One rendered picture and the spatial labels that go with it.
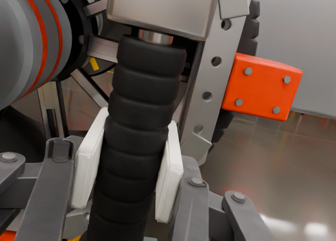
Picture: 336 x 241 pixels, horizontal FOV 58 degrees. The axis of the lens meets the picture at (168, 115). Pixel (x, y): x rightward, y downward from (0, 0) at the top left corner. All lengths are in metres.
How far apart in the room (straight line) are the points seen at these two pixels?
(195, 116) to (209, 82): 0.05
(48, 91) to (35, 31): 0.22
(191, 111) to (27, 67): 0.20
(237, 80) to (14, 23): 0.25
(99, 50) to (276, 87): 0.26
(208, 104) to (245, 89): 0.05
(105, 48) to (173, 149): 0.34
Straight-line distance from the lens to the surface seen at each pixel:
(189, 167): 0.16
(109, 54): 0.48
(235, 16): 0.37
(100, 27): 0.91
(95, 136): 0.16
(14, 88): 0.30
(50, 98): 0.52
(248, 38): 0.47
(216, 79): 0.38
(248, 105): 0.40
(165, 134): 0.16
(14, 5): 0.29
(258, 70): 0.39
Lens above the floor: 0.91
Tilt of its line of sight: 17 degrees down
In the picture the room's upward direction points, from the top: 13 degrees clockwise
